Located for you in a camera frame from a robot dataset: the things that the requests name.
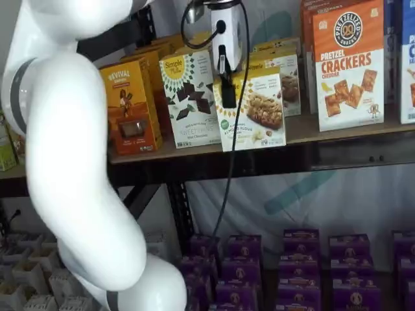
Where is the blue pretzel crackers box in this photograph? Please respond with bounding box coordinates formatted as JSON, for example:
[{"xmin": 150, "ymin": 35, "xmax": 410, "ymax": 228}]
[
  {"xmin": 384, "ymin": 0, "xmax": 403, "ymax": 105},
  {"xmin": 399, "ymin": 0, "xmax": 415, "ymax": 126}
]

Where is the Simple Mills almond bar box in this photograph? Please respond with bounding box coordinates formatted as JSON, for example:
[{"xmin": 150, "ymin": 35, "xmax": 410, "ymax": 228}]
[{"xmin": 212, "ymin": 66, "xmax": 289, "ymax": 152}]

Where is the purple snack box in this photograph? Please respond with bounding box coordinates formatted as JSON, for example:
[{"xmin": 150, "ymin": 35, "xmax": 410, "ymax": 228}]
[
  {"xmin": 283, "ymin": 229, "xmax": 321, "ymax": 257},
  {"xmin": 215, "ymin": 281, "xmax": 259, "ymax": 307},
  {"xmin": 209, "ymin": 303, "xmax": 257, "ymax": 311},
  {"xmin": 405, "ymin": 281, "xmax": 415, "ymax": 311},
  {"xmin": 180, "ymin": 255, "xmax": 219, "ymax": 281},
  {"xmin": 392, "ymin": 230, "xmax": 415, "ymax": 260},
  {"xmin": 279, "ymin": 252, "xmax": 322, "ymax": 278},
  {"xmin": 277, "ymin": 275, "xmax": 322, "ymax": 302},
  {"xmin": 330, "ymin": 257, "xmax": 377, "ymax": 282},
  {"xmin": 332, "ymin": 279, "xmax": 381, "ymax": 311},
  {"xmin": 187, "ymin": 275, "xmax": 213, "ymax": 311},
  {"xmin": 190, "ymin": 235, "xmax": 223, "ymax": 260},
  {"xmin": 222, "ymin": 257, "xmax": 262, "ymax": 283},
  {"xmin": 328, "ymin": 235, "xmax": 371, "ymax": 260},
  {"xmin": 397, "ymin": 257, "xmax": 415, "ymax": 283},
  {"xmin": 228, "ymin": 235, "xmax": 263, "ymax": 260},
  {"xmin": 274, "ymin": 299, "xmax": 322, "ymax": 311}
]

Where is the white patterned carton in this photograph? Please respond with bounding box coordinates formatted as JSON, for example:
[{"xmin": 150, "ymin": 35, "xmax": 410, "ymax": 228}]
[
  {"xmin": 48, "ymin": 270, "xmax": 80, "ymax": 296},
  {"xmin": 59, "ymin": 296, "xmax": 95, "ymax": 311},
  {"xmin": 23, "ymin": 294, "xmax": 60, "ymax": 311}
]

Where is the white plastic backdrop sheet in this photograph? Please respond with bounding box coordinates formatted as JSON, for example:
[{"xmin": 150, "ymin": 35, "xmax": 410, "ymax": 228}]
[{"xmin": 181, "ymin": 0, "xmax": 415, "ymax": 252}]

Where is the yellow spotted snack box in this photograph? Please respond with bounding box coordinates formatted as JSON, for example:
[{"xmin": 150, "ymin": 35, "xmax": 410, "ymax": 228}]
[{"xmin": 6, "ymin": 129, "xmax": 27, "ymax": 165}]

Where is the orange pretzel crackers box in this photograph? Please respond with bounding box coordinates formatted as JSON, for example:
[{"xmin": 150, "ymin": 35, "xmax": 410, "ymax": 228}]
[
  {"xmin": 300, "ymin": 0, "xmax": 317, "ymax": 115},
  {"xmin": 311, "ymin": 0, "xmax": 386, "ymax": 133}
]

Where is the long black hanging cable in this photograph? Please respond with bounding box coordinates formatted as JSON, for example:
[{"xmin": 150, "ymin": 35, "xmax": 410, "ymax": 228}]
[{"xmin": 194, "ymin": 0, "xmax": 250, "ymax": 260}]

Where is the yellow green snack box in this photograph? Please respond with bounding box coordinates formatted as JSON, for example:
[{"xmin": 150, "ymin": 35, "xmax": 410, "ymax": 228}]
[{"xmin": 0, "ymin": 111, "xmax": 19, "ymax": 172}]

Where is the orange Revival snack box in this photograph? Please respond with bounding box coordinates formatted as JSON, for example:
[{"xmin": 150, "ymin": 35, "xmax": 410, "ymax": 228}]
[
  {"xmin": 149, "ymin": 37, "xmax": 179, "ymax": 52},
  {"xmin": 133, "ymin": 45, "xmax": 165, "ymax": 61},
  {"xmin": 119, "ymin": 52, "xmax": 172, "ymax": 143},
  {"xmin": 99, "ymin": 57, "xmax": 163, "ymax": 156}
]

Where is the wooden shelf board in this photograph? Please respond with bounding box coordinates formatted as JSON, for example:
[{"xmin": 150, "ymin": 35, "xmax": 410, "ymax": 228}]
[
  {"xmin": 0, "ymin": 165, "xmax": 27, "ymax": 181},
  {"xmin": 108, "ymin": 106, "xmax": 415, "ymax": 165}
]

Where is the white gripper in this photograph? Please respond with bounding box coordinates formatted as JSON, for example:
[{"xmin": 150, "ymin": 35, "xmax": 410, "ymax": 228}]
[{"xmin": 210, "ymin": 6, "xmax": 243, "ymax": 109}]

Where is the black metal shelving rack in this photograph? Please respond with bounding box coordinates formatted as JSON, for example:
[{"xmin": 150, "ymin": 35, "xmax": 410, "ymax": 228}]
[{"xmin": 76, "ymin": 0, "xmax": 415, "ymax": 260}]

